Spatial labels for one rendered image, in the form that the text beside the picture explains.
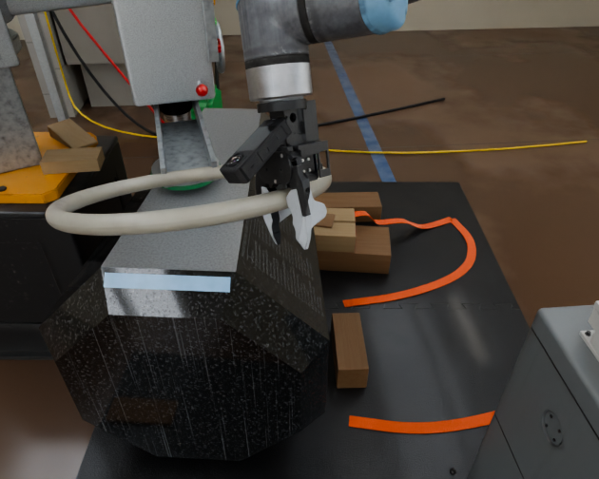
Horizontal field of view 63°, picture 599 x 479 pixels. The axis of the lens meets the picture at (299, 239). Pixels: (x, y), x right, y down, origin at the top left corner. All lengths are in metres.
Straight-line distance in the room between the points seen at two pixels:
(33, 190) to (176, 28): 0.85
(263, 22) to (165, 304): 0.82
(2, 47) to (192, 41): 0.74
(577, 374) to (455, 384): 1.01
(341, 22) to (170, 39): 0.78
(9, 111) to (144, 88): 0.72
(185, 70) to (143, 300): 0.61
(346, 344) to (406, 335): 0.35
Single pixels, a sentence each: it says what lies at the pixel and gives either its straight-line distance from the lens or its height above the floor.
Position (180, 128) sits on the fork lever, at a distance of 1.40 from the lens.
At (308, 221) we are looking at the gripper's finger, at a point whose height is 1.28.
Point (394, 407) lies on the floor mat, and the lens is 2.04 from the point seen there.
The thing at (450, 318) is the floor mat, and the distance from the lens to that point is 2.39.
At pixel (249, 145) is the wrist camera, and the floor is 1.38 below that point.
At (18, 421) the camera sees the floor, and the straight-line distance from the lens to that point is 2.26.
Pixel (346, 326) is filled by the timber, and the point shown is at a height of 0.14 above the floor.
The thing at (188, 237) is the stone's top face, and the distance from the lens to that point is 1.40.
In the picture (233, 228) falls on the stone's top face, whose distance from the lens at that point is 1.41.
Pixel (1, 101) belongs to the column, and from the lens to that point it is 2.01.
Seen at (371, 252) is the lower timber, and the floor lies 0.14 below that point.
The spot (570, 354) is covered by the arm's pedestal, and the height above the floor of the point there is 0.85.
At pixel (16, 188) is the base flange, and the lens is 1.98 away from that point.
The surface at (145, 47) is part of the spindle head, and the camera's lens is 1.38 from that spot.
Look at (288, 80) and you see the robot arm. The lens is 0.68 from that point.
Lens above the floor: 1.69
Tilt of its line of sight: 38 degrees down
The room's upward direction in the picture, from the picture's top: straight up
